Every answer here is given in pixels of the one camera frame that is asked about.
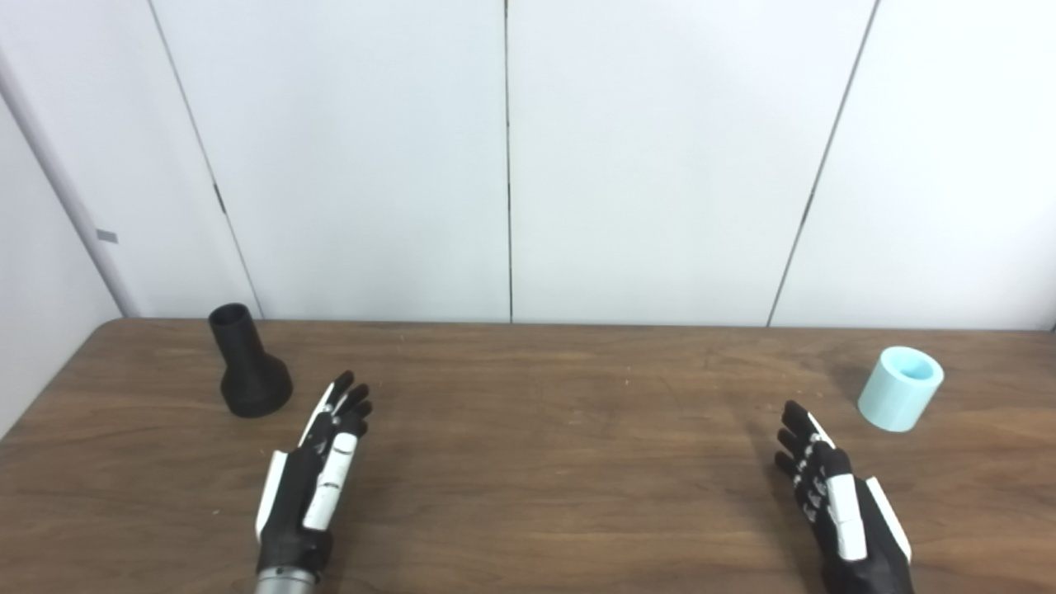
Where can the black funnel-shaped nozzle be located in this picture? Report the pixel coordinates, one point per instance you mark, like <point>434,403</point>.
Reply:
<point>250,375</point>

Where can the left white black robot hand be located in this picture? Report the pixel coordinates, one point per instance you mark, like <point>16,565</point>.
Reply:
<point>318,487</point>

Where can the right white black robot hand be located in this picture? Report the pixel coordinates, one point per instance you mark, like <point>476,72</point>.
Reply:
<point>841,507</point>

